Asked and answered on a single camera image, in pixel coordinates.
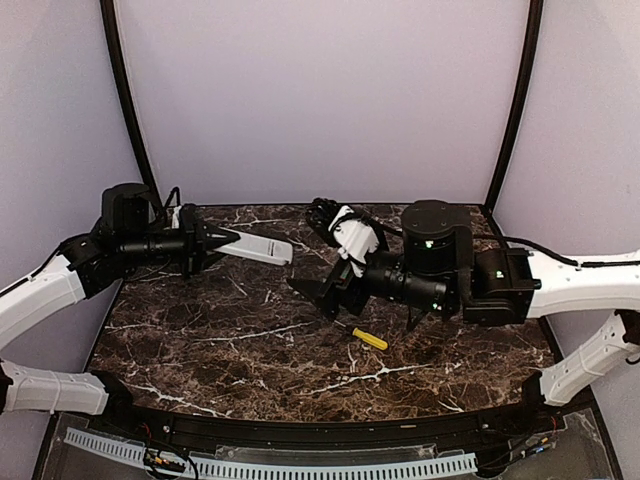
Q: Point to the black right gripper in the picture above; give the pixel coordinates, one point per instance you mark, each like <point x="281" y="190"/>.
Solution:
<point x="321" y="291"/>

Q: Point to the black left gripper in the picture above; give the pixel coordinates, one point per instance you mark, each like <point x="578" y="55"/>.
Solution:
<point x="196" y="241"/>

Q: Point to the white remote control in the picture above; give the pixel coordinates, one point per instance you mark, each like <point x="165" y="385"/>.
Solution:
<point x="259" y="248"/>

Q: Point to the yellow handled screwdriver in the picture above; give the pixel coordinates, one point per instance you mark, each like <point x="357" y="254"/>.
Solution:
<point x="353" y="330"/>

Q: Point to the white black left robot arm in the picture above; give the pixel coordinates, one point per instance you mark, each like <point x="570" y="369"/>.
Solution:
<point x="132" y="231"/>

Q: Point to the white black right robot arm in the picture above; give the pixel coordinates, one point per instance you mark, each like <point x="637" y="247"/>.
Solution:
<point x="439" y="272"/>

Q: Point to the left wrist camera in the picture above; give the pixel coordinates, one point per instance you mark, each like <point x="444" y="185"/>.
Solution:
<point x="172" y="208"/>

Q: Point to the white slotted cable duct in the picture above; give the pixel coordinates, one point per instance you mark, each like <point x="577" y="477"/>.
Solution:
<point x="252" y="463"/>

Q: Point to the black front rail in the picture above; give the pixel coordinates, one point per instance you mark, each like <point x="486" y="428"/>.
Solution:
<point x="478" y="430"/>

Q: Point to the black left frame post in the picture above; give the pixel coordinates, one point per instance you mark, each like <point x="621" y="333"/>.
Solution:
<point x="124" y="93"/>

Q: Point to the black frame post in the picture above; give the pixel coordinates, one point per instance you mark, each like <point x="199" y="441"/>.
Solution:
<point x="519" y="98"/>
<point x="124" y="93"/>

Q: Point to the black right frame post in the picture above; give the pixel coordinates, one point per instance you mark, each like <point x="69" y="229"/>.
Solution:
<point x="519" y="98"/>

